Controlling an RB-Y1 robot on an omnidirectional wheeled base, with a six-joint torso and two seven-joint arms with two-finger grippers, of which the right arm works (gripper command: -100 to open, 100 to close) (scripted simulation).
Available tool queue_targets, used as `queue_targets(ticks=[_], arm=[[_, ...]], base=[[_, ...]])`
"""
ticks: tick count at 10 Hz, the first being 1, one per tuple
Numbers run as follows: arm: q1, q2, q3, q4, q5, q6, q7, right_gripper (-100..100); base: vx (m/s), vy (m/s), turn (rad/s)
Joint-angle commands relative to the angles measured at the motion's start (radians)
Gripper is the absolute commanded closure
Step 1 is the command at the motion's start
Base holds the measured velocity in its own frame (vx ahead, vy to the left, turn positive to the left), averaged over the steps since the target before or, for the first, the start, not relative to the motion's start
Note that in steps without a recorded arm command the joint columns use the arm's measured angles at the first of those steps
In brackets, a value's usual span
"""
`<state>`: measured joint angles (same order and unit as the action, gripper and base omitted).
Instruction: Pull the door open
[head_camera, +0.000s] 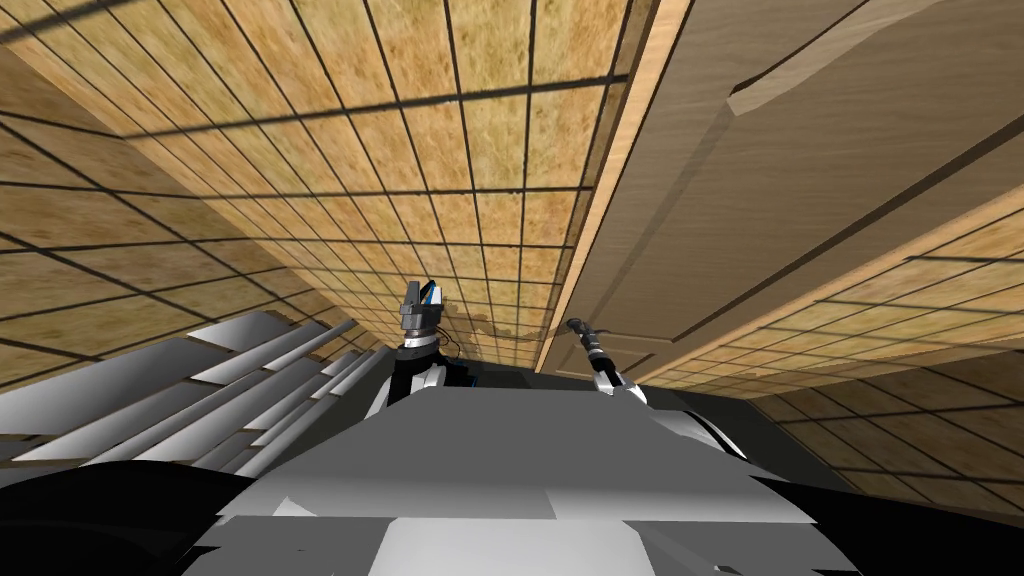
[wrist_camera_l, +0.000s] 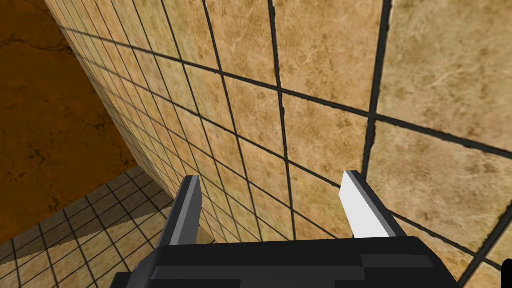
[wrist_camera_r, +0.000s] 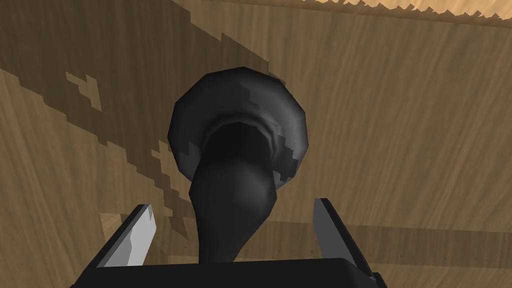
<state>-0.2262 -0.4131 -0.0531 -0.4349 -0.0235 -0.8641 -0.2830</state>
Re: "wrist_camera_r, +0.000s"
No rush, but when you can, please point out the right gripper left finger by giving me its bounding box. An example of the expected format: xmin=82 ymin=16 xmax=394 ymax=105
xmin=95 ymin=203 xmax=158 ymax=269

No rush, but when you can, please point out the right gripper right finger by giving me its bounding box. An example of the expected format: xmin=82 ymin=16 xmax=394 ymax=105
xmin=312 ymin=197 xmax=375 ymax=278

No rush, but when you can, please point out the brown wooden door leaf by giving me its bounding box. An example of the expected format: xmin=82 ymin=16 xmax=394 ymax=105
xmin=0 ymin=0 xmax=512 ymax=288

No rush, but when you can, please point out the black door handle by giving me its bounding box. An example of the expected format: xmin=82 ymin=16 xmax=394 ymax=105
xmin=167 ymin=66 xmax=310 ymax=265

